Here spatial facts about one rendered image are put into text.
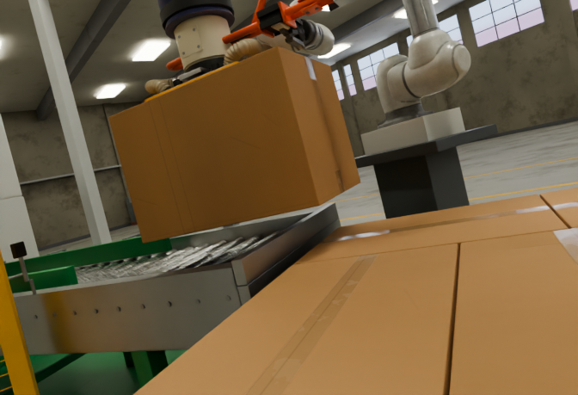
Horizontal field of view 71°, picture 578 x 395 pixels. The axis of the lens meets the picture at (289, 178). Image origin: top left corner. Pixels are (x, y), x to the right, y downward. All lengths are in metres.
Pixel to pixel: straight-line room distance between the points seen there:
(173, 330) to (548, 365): 0.85
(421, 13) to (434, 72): 0.23
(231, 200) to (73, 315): 0.58
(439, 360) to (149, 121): 0.99
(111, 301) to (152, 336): 0.16
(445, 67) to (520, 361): 1.21
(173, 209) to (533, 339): 0.95
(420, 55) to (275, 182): 0.83
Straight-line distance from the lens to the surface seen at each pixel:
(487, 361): 0.50
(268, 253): 1.04
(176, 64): 1.39
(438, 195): 1.65
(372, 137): 1.72
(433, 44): 1.61
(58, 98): 4.47
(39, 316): 1.51
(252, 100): 1.04
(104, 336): 1.31
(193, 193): 1.17
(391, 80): 1.71
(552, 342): 0.53
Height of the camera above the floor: 0.79
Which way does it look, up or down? 2 degrees down
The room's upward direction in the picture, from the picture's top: 14 degrees counter-clockwise
